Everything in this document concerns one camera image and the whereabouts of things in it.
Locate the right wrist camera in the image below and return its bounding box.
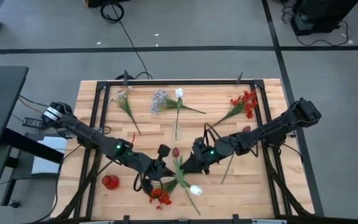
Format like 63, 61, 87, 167
192, 138, 206, 154

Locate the dark grey desk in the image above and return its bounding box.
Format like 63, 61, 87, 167
0, 65, 29, 147

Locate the small white flower spray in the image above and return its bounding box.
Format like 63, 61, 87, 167
110, 89, 142, 136

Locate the black coiled floor cable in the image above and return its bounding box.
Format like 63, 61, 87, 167
100, 1, 154, 80

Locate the white flat board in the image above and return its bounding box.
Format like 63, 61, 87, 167
31, 136, 68, 175

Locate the dark red tulip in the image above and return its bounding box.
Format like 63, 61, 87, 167
221, 125, 252, 185
172, 147, 201, 216

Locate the pale lavender flower bunch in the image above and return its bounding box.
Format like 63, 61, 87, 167
149, 89, 207, 115

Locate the black metal frame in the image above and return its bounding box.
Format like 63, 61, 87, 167
54, 79, 315, 220

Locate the red flower bunch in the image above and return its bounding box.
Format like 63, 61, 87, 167
147, 179, 180, 211
206, 90, 259, 130

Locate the thin black equipment cable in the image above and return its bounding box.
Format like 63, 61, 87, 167
296, 21, 350, 47

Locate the thin coloured wire bundle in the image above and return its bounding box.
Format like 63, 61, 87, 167
17, 95, 51, 119

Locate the black power adapter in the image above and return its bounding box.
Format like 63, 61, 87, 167
22, 117, 47, 130

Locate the clear glass vase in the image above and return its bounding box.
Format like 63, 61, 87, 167
170, 121, 183, 141

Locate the black equipment box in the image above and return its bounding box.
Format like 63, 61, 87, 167
290, 0, 358, 37

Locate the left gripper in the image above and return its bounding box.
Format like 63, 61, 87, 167
140, 144, 176, 196

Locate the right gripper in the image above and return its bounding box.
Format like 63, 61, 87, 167
180, 138, 211, 175

